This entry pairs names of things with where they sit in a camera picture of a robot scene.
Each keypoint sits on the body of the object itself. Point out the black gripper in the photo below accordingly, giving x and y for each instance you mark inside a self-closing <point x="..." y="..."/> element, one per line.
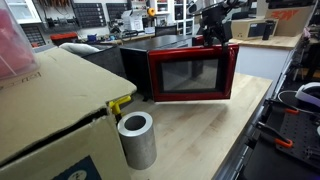
<point x="215" y="18"/>

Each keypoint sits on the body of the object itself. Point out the white open shelf unit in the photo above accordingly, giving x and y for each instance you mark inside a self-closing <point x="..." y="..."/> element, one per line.
<point x="163" y="6"/>

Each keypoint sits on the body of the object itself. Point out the beige device box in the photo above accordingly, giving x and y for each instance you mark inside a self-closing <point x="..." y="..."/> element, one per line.
<point x="246" y="30"/>

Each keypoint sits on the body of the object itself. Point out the white-sided wooden table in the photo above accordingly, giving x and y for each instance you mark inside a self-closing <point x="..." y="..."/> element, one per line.
<point x="263" y="61"/>

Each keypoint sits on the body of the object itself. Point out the black chair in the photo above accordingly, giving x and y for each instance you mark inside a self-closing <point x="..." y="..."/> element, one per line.
<point x="166" y="31"/>

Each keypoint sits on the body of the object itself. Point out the black tumbler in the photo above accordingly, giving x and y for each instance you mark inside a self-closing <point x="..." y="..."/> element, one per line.
<point x="268" y="30"/>

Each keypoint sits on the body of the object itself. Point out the yellow tape roll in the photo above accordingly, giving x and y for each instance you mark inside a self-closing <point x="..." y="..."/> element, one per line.
<point x="151" y="12"/>

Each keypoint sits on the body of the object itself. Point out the wooden workbench with shelves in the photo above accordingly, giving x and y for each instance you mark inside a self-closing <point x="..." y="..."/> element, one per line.
<point x="140" y="37"/>

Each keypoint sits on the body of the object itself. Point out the cardboard box with orange print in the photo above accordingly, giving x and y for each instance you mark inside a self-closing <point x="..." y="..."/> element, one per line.
<point x="293" y="20"/>

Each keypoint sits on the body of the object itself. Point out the small white cardboard box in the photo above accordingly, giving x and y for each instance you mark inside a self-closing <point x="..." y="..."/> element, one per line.
<point x="133" y="21"/>

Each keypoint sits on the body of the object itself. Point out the white VR headset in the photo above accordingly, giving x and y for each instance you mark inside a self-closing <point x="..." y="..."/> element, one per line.
<point x="310" y="95"/>

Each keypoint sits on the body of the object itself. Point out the black crate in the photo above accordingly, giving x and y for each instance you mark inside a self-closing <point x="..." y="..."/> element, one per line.
<point x="106" y="61"/>

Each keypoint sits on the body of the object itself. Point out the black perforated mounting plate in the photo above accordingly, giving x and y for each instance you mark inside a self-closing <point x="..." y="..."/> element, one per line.
<point x="300" y="133"/>

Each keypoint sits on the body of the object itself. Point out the blue cup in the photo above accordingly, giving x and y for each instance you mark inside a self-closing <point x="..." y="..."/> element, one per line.
<point x="92" y="38"/>

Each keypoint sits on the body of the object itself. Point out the aluminium cylinder tube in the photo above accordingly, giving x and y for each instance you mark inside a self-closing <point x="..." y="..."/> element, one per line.
<point x="138" y="146"/>

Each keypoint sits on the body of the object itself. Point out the white bag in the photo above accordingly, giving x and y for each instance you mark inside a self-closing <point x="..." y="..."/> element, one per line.
<point x="78" y="49"/>

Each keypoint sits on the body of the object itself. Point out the red toolbox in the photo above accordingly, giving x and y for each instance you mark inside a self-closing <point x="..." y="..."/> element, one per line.
<point x="64" y="37"/>

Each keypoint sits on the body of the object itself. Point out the large brown cardboard box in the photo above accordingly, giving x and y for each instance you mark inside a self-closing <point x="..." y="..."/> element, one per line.
<point x="56" y="110"/>

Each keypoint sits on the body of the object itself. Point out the dark small parts drawer organiser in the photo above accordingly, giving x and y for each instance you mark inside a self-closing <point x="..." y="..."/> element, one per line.
<point x="33" y="36"/>

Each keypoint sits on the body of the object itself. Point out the pink translucent plastic container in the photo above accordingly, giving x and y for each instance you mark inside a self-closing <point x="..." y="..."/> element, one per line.
<point x="15" y="46"/>

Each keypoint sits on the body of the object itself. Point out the dark wall parts bin panel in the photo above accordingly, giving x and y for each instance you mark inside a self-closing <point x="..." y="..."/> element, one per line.
<point x="89" y="15"/>
<point x="116" y="10"/>

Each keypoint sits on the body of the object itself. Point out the white wall glass cabinet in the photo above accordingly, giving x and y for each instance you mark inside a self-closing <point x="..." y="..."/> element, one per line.
<point x="23" y="11"/>

